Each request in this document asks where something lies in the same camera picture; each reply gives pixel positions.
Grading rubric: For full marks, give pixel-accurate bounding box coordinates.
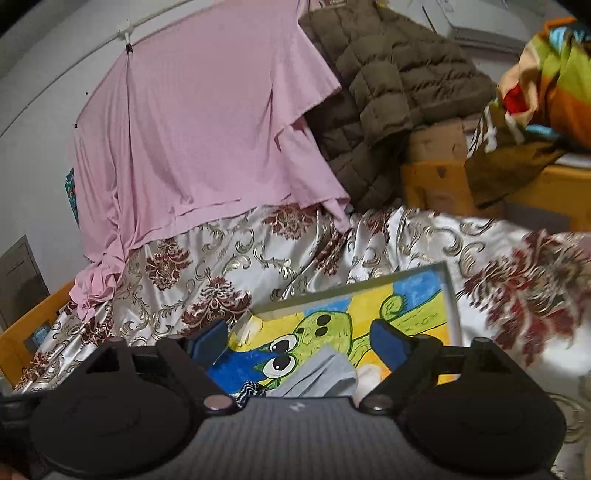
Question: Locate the dark dotted sock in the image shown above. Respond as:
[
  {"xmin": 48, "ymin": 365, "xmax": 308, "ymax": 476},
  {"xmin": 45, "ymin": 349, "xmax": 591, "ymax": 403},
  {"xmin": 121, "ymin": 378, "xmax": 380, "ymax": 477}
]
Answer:
[{"xmin": 233, "ymin": 381, "xmax": 266, "ymax": 404}]

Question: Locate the floral satin bedspread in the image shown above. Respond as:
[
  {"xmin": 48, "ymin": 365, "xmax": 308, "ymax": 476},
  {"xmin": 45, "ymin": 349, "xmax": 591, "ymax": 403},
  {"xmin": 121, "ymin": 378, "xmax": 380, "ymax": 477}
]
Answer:
[{"xmin": 16, "ymin": 205, "xmax": 590, "ymax": 479}]

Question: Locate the brown quilted jacket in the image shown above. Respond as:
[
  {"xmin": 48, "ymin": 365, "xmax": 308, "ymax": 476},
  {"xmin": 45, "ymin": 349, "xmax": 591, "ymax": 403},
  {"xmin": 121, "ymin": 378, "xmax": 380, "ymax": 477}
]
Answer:
[{"xmin": 298, "ymin": 1, "xmax": 495, "ymax": 213}]

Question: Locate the colourful cartoon blanket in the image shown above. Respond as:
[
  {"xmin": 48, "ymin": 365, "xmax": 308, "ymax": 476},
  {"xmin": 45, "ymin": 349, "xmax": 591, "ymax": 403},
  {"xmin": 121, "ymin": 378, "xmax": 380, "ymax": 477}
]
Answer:
[{"xmin": 465, "ymin": 17, "xmax": 590, "ymax": 208}]

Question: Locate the white air conditioner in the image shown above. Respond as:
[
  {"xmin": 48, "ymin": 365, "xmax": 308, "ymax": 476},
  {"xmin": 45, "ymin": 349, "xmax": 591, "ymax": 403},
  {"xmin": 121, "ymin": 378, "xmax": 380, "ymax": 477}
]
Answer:
[{"xmin": 410, "ymin": 0, "xmax": 555, "ymax": 50}]

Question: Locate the wooden side ledge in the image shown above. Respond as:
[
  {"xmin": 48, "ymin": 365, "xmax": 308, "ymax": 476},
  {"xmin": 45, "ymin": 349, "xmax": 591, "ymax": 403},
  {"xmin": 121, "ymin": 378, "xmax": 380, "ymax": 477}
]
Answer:
[{"xmin": 505, "ymin": 165, "xmax": 591, "ymax": 233}]

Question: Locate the white clothes line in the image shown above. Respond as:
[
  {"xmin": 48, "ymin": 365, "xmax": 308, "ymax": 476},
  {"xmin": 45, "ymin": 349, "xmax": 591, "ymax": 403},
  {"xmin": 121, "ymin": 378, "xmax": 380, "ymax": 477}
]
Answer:
[{"xmin": 1, "ymin": 1, "xmax": 184, "ymax": 132}]

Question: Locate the grey face mask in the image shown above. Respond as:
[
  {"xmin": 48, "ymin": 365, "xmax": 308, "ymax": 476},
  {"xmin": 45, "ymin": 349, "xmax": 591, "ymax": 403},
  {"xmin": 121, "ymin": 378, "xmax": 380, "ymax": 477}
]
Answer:
[{"xmin": 266, "ymin": 346, "xmax": 358, "ymax": 398}]

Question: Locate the colourful wall sticker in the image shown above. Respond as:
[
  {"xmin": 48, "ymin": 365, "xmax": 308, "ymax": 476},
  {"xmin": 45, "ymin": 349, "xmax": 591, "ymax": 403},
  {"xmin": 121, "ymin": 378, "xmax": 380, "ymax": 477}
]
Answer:
[{"xmin": 64, "ymin": 169, "xmax": 79, "ymax": 224}]

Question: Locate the dark door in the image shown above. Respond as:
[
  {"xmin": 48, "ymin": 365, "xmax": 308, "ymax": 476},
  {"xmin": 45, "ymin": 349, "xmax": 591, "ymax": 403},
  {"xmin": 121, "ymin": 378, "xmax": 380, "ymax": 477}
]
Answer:
[{"xmin": 0, "ymin": 235, "xmax": 50, "ymax": 330}]

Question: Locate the pink hanging sheet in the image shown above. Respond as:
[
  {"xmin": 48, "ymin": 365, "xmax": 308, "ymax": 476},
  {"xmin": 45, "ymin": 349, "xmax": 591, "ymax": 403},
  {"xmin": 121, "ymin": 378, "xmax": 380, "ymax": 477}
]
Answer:
[{"xmin": 70, "ymin": 1, "xmax": 349, "ymax": 320}]

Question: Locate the grey tray with cartoon drawing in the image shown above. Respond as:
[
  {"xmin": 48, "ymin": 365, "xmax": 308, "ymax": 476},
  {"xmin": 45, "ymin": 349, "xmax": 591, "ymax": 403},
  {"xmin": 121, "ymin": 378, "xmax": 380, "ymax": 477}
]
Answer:
[{"xmin": 207, "ymin": 263, "xmax": 462, "ymax": 394}]

